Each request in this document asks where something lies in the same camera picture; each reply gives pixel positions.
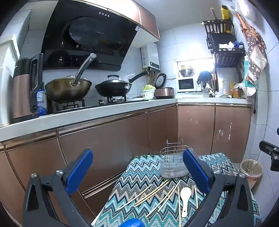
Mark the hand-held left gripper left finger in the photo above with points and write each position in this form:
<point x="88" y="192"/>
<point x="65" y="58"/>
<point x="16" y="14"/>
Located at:
<point x="79" y="170"/>

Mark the black wall plug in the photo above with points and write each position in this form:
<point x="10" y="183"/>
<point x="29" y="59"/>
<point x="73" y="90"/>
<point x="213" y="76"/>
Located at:
<point x="254" y="110"/>

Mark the brass wok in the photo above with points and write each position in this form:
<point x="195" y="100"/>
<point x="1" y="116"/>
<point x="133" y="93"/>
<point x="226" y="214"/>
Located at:
<point x="65" y="89"/>

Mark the black range hood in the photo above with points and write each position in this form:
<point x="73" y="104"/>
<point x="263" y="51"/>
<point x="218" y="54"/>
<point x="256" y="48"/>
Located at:
<point x="98" y="32"/>

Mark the teal plastic bag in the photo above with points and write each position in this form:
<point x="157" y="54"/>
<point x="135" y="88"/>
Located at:
<point x="249" y="76"/>

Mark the zigzag knitted cloth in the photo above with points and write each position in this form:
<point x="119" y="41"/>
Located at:
<point x="141" y="174"/>

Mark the black wall shelf rack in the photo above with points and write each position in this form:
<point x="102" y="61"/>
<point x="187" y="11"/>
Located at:
<point x="228" y="57"/>

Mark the white rice spoon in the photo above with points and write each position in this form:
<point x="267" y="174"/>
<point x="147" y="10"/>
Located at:
<point x="185" y="194"/>

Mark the chopped green vegetables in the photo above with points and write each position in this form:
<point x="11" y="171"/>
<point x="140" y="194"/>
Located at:
<point x="148" y="87"/>

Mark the brown patterned apron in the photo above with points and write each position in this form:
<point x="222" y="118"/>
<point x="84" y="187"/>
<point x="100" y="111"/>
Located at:
<point x="256" y="50"/>

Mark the black wall basket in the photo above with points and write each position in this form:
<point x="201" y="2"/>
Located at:
<point x="215" y="25"/>

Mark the black wok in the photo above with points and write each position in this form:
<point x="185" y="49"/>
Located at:
<point x="109" y="92"/>

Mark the copper rice cooker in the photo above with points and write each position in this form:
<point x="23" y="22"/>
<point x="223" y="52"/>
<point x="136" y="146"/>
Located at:
<point x="163" y="92"/>

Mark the black wok lid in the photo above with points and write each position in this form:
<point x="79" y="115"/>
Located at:
<point x="114" y="82"/>

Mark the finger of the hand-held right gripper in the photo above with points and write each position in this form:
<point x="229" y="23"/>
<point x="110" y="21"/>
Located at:
<point x="275" y="162"/>
<point x="269" y="146"/>

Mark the black gas stove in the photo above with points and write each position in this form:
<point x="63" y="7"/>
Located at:
<point x="93" y="105"/>

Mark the metal bowl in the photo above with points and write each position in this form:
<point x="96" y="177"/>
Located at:
<point x="186" y="72"/>

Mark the blue labelled bottle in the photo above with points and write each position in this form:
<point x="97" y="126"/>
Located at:
<point x="41" y="102"/>

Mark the person's left hand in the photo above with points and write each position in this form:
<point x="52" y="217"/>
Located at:
<point x="133" y="223"/>

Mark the white bowl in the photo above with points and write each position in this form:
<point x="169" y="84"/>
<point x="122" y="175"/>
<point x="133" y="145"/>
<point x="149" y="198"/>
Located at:
<point x="148" y="95"/>

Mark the wooden stick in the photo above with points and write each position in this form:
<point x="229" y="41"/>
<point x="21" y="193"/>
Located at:
<point x="214" y="14"/>

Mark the dark blue cloth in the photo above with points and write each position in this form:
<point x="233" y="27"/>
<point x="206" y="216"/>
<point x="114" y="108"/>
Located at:
<point x="204" y="77"/>

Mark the lined trash bin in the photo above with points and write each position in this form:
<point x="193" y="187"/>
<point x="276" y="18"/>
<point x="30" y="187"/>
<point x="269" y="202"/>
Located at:
<point x="250" y="172"/>

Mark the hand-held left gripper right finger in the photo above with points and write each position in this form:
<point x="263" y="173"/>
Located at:
<point x="196" y="170"/>

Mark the yellow packet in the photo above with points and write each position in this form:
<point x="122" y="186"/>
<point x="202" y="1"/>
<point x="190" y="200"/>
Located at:
<point x="234" y="90"/>

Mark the white microwave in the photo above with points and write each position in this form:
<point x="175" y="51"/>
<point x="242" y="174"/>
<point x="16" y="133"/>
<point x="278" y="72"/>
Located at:
<point x="185" y="84"/>

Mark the yellow roll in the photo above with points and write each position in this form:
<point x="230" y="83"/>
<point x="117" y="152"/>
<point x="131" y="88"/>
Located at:
<point x="225" y="17"/>

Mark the white crumpled paper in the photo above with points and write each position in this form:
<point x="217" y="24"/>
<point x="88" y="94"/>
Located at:
<point x="226" y="45"/>

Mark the copper wall cabinet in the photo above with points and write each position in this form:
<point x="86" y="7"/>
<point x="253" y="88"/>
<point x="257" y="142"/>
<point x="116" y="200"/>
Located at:
<point x="150" y="21"/>

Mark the white water heater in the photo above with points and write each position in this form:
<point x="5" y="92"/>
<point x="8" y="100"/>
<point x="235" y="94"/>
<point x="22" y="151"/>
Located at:
<point x="150" y="56"/>

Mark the copper electric kettle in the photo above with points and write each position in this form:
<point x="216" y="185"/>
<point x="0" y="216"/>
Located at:
<point x="21" y="93"/>

